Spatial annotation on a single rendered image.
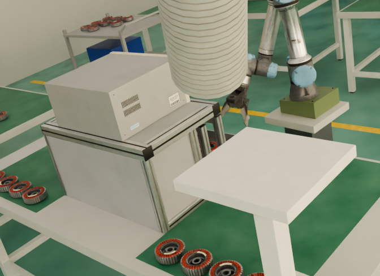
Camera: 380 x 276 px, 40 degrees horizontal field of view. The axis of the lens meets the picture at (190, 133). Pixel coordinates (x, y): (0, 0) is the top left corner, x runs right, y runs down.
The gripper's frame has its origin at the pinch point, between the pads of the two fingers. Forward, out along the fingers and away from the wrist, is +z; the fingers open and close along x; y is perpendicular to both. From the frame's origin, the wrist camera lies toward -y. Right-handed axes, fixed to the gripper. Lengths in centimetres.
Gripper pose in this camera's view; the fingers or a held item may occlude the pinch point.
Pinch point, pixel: (232, 124)
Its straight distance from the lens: 259.6
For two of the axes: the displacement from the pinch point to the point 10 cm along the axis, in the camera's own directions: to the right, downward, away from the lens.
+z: -1.9, 9.8, 0.7
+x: -8.7, -2.0, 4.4
